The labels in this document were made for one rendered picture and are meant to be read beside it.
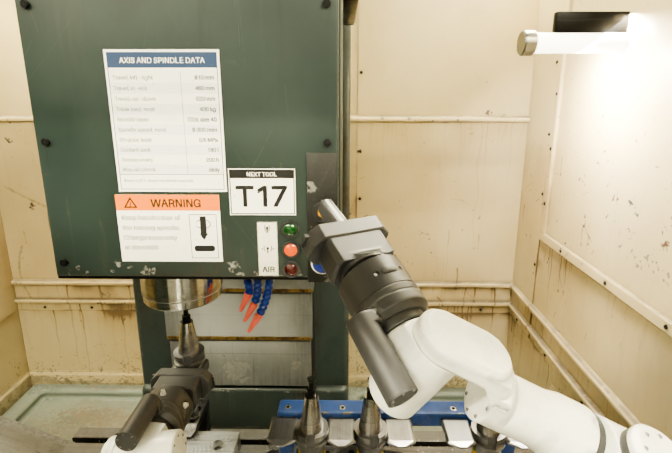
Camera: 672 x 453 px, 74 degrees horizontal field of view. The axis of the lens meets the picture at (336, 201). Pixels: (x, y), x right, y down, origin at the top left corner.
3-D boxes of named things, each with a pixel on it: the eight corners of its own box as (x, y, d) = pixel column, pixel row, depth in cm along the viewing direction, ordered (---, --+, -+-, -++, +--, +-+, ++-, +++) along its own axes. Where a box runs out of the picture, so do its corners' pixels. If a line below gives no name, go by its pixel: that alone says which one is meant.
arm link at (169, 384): (213, 358, 92) (194, 396, 80) (215, 399, 94) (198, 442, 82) (151, 357, 92) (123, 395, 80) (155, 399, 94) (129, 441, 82)
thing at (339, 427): (355, 449, 81) (355, 445, 81) (326, 448, 81) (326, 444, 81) (354, 421, 88) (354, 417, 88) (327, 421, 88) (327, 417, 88)
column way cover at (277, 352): (314, 389, 146) (312, 237, 133) (168, 387, 146) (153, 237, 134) (315, 379, 150) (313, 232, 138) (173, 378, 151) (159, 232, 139)
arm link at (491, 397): (423, 296, 49) (526, 347, 51) (382, 344, 53) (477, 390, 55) (425, 341, 43) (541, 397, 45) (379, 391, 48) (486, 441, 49)
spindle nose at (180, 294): (226, 276, 102) (223, 225, 99) (220, 309, 86) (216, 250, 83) (152, 281, 99) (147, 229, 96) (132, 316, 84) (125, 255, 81)
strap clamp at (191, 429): (196, 469, 115) (192, 418, 111) (183, 469, 115) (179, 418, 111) (211, 431, 127) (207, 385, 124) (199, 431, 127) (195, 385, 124)
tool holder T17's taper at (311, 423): (324, 418, 86) (324, 387, 85) (322, 435, 82) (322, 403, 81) (301, 417, 87) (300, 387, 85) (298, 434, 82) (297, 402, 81)
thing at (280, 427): (294, 448, 81) (294, 444, 81) (265, 448, 81) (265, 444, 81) (298, 420, 88) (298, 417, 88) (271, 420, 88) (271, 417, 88)
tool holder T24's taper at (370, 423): (378, 417, 87) (379, 386, 85) (385, 434, 82) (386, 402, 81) (356, 420, 86) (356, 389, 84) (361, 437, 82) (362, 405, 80)
